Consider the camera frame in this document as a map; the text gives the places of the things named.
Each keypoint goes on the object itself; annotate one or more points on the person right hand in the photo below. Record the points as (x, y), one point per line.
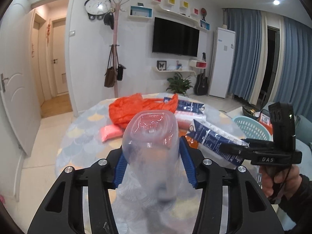
(291, 178)

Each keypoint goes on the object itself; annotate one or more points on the butterfly picture frame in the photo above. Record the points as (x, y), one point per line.
(161, 65)

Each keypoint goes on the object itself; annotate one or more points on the blue box wall shelf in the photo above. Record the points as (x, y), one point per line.
(140, 12)

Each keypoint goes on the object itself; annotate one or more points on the brown hanging handbag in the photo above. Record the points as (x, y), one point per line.
(111, 71)

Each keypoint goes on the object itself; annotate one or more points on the pink coat rack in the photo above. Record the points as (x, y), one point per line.
(117, 9)

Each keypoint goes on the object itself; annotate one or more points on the white lower wall shelf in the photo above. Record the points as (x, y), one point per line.
(174, 71)

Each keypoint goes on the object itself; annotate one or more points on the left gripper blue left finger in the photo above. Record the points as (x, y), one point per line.
(120, 165)

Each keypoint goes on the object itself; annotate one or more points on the panda wall clock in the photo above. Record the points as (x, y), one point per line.
(97, 9)

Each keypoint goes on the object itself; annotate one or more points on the light blue laundry basket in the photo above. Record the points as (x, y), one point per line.
(252, 128)

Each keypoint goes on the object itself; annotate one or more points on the orange plastic bag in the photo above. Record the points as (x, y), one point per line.
(123, 109)

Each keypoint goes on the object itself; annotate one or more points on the orange cardboard box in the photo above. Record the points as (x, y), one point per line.
(265, 121)

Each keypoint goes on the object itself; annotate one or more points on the clear plastic bottle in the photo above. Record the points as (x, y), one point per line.
(155, 195)

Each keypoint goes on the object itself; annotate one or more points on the black acoustic guitar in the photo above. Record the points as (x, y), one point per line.
(201, 85)

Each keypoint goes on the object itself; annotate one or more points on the black hanging bag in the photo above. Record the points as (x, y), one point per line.
(120, 67)

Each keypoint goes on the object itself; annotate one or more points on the green potted plant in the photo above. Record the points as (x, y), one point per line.
(177, 84)

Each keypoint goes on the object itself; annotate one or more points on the blue white milk carton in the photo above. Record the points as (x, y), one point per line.
(210, 138)

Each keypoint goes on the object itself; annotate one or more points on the blue white wrapped package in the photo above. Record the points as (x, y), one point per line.
(187, 111)

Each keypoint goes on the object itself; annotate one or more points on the blue window curtains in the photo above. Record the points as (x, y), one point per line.
(292, 72)

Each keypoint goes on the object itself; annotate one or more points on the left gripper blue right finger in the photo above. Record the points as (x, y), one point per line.
(188, 164)

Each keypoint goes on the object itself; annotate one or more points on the pink foam packet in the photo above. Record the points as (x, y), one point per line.
(109, 132)

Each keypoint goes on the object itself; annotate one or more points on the white open door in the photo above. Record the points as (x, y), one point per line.
(18, 90)

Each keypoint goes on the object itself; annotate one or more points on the black wall television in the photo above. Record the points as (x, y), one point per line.
(174, 38)

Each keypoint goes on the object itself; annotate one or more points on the patterned round tablecloth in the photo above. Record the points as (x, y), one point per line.
(85, 136)

